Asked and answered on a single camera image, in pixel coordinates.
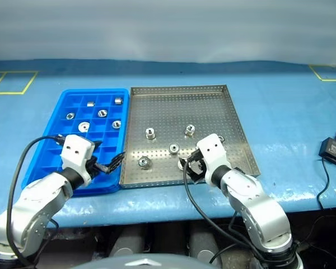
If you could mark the metal nut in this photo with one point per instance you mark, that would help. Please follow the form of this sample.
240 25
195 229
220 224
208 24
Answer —
189 130
143 161
173 147
150 133

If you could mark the grey robot torso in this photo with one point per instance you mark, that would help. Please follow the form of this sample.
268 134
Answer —
145 262

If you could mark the blue compartment tray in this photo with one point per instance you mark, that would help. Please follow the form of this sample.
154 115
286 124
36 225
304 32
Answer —
112 140

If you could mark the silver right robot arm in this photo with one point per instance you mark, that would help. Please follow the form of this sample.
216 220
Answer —
254 201

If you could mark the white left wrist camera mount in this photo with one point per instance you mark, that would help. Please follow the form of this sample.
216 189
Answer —
75 145

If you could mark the black power adapter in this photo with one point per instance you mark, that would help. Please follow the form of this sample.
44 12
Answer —
333 152

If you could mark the dark grey rounded shape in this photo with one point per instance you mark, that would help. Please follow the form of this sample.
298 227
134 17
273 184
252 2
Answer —
128 241
204 241

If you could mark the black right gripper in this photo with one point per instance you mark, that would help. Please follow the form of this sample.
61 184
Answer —
200 169

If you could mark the perforated metal tray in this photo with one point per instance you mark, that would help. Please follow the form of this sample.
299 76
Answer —
184 112

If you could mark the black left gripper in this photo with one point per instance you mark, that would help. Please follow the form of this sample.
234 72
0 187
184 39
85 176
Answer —
93 166

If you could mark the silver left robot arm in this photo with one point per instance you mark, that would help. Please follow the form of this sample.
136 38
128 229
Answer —
36 201

